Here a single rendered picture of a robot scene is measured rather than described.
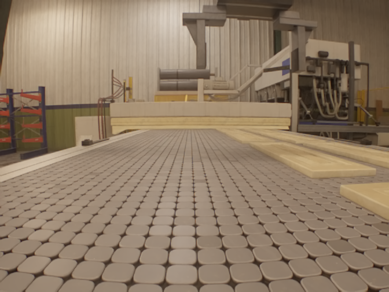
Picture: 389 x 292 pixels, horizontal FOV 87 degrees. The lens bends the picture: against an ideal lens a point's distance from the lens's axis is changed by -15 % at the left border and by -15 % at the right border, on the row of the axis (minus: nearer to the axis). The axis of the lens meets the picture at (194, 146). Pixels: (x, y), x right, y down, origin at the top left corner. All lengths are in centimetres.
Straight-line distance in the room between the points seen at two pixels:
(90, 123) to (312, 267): 339
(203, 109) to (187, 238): 261
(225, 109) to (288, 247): 265
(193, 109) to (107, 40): 550
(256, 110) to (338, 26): 662
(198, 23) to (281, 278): 66
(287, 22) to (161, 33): 692
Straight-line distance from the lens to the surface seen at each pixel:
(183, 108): 286
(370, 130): 406
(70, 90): 807
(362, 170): 69
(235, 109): 291
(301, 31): 82
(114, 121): 301
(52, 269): 27
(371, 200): 44
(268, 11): 82
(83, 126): 356
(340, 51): 478
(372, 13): 1020
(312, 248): 30
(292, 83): 342
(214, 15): 75
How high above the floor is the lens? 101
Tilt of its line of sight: 7 degrees down
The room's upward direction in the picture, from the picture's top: straight up
